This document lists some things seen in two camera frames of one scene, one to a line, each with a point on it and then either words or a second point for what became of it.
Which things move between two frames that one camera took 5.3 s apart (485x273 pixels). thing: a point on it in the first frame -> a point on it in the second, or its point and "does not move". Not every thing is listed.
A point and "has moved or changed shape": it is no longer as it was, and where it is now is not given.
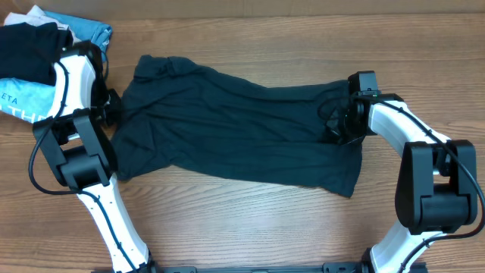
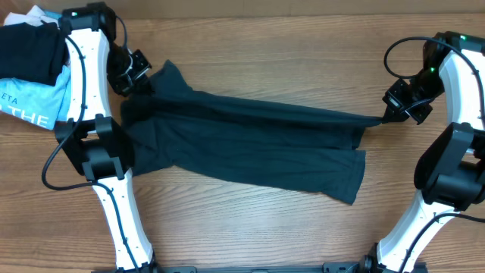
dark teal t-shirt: [179, 115] has moved or changed shape
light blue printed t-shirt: [26, 100] does not move
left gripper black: [112, 114] -> [122, 87]
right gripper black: [342, 123] -> [396, 110]
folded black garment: [30, 52] does not move
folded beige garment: [35, 16] does not move
